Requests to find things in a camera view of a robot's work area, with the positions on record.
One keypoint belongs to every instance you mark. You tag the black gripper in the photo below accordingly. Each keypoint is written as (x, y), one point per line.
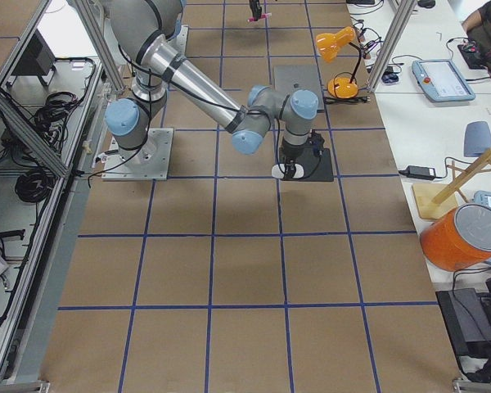
(288, 155)
(254, 6)

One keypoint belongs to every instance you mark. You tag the white computer mouse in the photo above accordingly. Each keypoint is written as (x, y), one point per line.
(288, 171)

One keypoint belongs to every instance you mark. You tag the pink marker pen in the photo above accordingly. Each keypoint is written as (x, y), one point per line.
(261, 17)

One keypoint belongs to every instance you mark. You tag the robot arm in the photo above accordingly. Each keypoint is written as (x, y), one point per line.
(144, 31)

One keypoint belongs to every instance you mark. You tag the black mousepad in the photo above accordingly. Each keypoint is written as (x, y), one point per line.
(311, 166)

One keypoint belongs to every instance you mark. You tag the grey closed laptop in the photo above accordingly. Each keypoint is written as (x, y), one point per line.
(289, 78)

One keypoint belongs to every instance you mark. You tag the orange desk lamp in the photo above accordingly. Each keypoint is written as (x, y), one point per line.
(342, 85)

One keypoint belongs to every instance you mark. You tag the black power adapter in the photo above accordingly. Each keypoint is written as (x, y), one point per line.
(420, 172)

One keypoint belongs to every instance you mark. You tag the wooden stand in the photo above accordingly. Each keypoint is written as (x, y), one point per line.
(435, 200)

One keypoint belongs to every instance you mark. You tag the orange cylindrical container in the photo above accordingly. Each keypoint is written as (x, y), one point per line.
(453, 241)

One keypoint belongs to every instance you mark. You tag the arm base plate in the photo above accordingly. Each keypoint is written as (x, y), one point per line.
(152, 161)
(179, 39)

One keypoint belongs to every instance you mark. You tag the aluminium frame post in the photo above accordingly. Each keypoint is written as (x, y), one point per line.
(397, 27)

